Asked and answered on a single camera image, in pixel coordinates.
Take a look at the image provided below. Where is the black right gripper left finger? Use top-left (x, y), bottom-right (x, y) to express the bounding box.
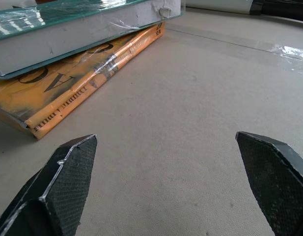
top-left (0, 134), bottom-right (98, 236)

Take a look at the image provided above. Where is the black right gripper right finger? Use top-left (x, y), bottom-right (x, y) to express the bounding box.
top-left (235, 131), bottom-right (303, 236)

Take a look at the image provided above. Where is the teal hardcover book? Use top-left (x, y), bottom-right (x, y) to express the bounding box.
top-left (0, 0), bottom-right (185, 80)

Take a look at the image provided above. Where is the orange paperback book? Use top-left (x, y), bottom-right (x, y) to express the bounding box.
top-left (0, 21), bottom-right (166, 140)

